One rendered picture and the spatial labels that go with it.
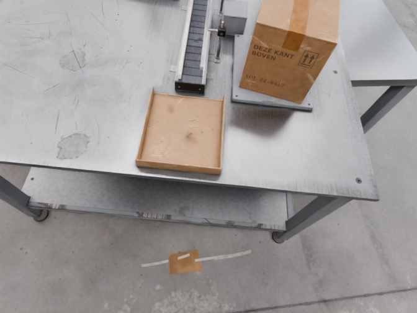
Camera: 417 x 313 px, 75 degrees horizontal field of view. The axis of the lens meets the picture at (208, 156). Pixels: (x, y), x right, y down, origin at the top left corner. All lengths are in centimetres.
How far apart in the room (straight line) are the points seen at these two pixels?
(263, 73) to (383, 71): 62
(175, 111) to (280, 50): 39
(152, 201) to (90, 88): 67
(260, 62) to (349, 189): 50
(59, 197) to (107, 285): 51
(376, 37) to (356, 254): 119
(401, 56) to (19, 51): 160
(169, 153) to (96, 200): 73
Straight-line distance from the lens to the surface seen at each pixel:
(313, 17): 98
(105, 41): 126
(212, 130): 94
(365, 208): 206
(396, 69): 148
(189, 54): 111
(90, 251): 170
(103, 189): 154
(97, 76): 113
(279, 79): 100
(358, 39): 154
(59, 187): 162
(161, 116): 97
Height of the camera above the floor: 161
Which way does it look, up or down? 61 degrees down
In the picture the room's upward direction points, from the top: 11 degrees clockwise
